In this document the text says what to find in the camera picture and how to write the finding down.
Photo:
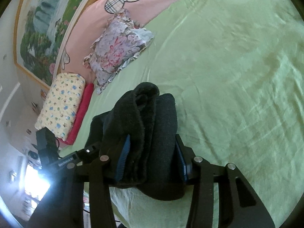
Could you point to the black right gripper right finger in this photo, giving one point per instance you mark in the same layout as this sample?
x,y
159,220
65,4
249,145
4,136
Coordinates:
x,y
239,205

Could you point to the gold framed landscape painting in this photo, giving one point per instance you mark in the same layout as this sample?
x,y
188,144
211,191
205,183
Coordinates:
x,y
41,30

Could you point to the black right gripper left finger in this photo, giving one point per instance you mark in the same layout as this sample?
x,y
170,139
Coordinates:
x,y
62,205

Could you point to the light green bed sheet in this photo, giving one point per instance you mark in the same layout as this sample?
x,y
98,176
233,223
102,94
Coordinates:
x,y
235,69

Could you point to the black pants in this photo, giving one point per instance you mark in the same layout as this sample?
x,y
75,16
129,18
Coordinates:
x,y
139,137

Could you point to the yellow patterned folded quilt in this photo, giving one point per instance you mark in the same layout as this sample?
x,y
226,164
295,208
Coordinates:
x,y
61,105

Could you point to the red folded blanket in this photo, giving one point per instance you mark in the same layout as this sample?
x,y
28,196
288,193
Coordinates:
x,y
83,107

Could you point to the floral ruffled pillow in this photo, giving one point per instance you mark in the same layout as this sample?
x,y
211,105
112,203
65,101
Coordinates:
x,y
121,42

